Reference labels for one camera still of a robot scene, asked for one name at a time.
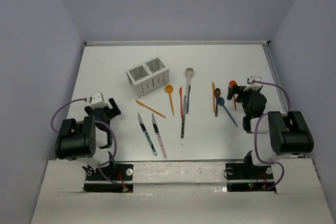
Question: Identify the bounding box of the steel knife pink handle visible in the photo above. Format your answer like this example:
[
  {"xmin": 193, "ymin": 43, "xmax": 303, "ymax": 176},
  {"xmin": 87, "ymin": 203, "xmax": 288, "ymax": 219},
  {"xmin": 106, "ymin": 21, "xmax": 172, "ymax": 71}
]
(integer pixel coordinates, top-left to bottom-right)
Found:
[{"xmin": 152, "ymin": 114, "xmax": 167, "ymax": 159}]

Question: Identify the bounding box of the yellow-orange plastic knife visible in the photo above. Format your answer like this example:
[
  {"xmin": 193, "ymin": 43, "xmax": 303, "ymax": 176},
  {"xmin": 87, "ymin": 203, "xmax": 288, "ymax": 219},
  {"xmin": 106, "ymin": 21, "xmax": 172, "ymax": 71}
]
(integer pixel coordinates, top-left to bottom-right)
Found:
[{"xmin": 212, "ymin": 82, "xmax": 216, "ymax": 113}]

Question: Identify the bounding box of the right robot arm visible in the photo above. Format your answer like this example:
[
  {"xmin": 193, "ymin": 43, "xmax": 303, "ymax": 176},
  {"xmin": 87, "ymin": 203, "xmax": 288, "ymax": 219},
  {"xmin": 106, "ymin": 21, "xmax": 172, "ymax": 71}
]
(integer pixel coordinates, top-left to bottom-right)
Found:
[{"xmin": 224, "ymin": 79, "xmax": 314, "ymax": 180}]

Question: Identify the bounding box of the dark blue plastic knife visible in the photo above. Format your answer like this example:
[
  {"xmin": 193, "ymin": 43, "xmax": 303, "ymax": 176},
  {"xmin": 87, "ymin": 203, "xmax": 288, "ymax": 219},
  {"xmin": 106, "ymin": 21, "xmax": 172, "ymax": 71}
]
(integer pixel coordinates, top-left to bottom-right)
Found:
[{"xmin": 187, "ymin": 84, "xmax": 191, "ymax": 114}]

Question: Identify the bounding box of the steel knife dark handle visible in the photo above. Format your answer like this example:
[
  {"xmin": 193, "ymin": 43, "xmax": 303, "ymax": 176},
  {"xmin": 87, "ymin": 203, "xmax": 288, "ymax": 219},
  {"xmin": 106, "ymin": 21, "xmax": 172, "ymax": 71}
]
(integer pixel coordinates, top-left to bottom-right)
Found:
[{"xmin": 181, "ymin": 96, "xmax": 187, "ymax": 138}]

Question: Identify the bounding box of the blue plastic spoon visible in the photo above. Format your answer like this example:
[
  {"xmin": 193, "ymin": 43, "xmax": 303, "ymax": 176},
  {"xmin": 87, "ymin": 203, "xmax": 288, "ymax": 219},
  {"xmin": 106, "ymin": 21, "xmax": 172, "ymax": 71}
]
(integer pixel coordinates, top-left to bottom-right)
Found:
[{"xmin": 217, "ymin": 97, "xmax": 238, "ymax": 127}]

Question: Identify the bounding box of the orange plastic spoon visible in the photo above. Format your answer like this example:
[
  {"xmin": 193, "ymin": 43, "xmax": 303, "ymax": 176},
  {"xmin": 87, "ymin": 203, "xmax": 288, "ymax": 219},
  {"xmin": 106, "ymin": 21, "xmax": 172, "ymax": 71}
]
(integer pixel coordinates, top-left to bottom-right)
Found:
[{"xmin": 229, "ymin": 80, "xmax": 237, "ymax": 111}]

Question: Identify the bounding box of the brown plastic spoon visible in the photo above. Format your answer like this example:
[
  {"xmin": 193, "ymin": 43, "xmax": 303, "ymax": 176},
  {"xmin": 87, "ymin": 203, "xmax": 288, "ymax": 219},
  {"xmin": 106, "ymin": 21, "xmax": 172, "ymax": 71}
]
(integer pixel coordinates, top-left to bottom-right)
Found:
[{"xmin": 214, "ymin": 88, "xmax": 221, "ymax": 117}]

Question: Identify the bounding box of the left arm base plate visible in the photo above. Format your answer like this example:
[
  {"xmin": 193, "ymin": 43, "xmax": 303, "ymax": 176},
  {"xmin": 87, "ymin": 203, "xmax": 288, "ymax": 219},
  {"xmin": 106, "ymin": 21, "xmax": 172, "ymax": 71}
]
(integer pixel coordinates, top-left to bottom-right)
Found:
[{"xmin": 82, "ymin": 163, "xmax": 134, "ymax": 193}]

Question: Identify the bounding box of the yellow plastic knife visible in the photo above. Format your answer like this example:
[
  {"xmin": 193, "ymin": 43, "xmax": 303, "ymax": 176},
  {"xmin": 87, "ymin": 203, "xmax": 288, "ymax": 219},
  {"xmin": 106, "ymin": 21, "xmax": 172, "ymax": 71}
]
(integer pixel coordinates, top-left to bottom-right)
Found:
[{"xmin": 135, "ymin": 99, "xmax": 166, "ymax": 118}]

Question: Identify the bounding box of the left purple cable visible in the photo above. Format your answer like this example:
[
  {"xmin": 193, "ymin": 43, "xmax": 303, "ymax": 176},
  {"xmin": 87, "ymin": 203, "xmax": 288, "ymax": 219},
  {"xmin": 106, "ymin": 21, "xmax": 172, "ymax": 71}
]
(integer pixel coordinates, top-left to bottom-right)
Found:
[{"xmin": 50, "ymin": 98, "xmax": 127, "ymax": 190}]

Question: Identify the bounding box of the steel knife green handle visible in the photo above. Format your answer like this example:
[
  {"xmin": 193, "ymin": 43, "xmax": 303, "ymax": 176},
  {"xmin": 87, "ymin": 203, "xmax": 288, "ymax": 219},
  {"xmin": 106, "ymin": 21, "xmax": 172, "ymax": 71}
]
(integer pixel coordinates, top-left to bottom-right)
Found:
[{"xmin": 138, "ymin": 113, "xmax": 157, "ymax": 156}]

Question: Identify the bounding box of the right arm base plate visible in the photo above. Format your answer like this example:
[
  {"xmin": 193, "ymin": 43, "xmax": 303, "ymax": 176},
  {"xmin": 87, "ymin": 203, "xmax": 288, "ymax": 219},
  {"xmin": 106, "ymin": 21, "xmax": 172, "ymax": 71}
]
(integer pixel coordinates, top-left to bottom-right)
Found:
[{"xmin": 223, "ymin": 163, "xmax": 276, "ymax": 193}]

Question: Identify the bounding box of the beige plastic spoon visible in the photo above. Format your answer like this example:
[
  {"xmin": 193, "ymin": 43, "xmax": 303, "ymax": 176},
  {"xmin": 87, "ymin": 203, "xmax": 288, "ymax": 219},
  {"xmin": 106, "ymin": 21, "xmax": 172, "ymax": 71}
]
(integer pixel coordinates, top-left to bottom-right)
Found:
[{"xmin": 185, "ymin": 68, "xmax": 194, "ymax": 96}]

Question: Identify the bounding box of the yellow plastic spoon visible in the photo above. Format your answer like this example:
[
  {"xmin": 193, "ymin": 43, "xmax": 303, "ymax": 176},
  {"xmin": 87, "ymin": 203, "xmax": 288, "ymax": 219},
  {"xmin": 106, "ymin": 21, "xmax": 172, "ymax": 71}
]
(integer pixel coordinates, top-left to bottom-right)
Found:
[{"xmin": 165, "ymin": 84, "xmax": 175, "ymax": 116}]

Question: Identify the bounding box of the white slotted utensil caddy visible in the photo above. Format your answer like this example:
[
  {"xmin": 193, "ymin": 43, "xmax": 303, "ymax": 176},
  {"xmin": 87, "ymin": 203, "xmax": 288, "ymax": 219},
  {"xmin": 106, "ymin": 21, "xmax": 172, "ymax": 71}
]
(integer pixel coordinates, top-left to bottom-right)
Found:
[{"xmin": 126, "ymin": 56, "xmax": 170, "ymax": 98}]

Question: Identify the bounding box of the red-orange plastic knife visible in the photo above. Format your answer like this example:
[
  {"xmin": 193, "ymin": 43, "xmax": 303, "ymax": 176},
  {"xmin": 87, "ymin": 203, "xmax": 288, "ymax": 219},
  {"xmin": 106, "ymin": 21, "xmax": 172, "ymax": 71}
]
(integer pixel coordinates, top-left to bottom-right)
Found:
[{"xmin": 179, "ymin": 86, "xmax": 183, "ymax": 118}]

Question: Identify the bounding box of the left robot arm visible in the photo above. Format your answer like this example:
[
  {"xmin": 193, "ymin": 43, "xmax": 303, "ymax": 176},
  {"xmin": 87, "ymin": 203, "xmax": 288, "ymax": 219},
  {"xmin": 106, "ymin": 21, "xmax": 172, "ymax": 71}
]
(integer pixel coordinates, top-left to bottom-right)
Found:
[{"xmin": 50, "ymin": 94, "xmax": 121, "ymax": 179}]

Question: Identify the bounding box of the white front board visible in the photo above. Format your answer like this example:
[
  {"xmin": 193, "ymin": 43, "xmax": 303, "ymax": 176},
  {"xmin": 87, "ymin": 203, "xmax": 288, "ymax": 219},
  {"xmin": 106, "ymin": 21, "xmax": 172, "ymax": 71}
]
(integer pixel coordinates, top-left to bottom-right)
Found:
[{"xmin": 30, "ymin": 158, "xmax": 331, "ymax": 224}]

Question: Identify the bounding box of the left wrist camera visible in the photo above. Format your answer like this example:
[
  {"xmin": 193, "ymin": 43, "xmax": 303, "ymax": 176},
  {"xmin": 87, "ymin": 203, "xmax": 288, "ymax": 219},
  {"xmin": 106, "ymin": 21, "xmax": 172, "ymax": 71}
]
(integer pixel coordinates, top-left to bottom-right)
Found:
[{"xmin": 89, "ymin": 92, "xmax": 106, "ymax": 109}]

